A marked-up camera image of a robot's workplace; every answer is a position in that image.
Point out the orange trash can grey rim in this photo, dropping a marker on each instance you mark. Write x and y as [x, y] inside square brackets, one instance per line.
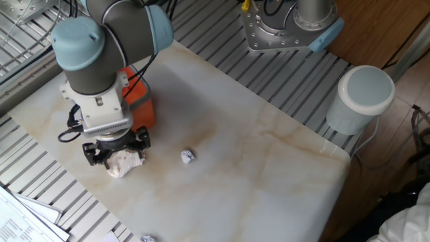
[144, 114]

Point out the large white tissue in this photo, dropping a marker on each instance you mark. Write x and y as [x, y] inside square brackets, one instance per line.
[122, 166]

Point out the tiny crumpled paper ball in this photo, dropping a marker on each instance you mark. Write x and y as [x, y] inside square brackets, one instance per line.
[187, 157]

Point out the yellow connector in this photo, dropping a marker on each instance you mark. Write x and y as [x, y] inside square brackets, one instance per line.
[246, 4]

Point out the perforated metal plate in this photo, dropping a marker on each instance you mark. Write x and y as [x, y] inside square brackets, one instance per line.
[27, 10]

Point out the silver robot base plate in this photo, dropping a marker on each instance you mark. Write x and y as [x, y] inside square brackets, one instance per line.
[265, 40]

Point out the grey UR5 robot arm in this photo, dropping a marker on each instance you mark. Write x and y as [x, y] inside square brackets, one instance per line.
[94, 77]

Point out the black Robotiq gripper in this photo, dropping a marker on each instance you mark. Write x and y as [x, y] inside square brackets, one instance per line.
[117, 144]

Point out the white cylindrical speaker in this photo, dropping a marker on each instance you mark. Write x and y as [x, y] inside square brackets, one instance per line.
[359, 101]

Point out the aluminium frame post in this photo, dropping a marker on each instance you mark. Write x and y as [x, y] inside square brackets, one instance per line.
[410, 50]

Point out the single printed paper sheet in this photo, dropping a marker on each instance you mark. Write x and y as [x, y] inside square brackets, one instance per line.
[109, 238]

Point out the white marble board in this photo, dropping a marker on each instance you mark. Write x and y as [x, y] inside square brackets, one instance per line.
[235, 188]

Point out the stack of printed papers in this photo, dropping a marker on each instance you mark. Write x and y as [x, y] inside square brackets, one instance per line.
[20, 225]

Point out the white cloth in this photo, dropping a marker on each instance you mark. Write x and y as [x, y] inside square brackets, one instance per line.
[410, 222]

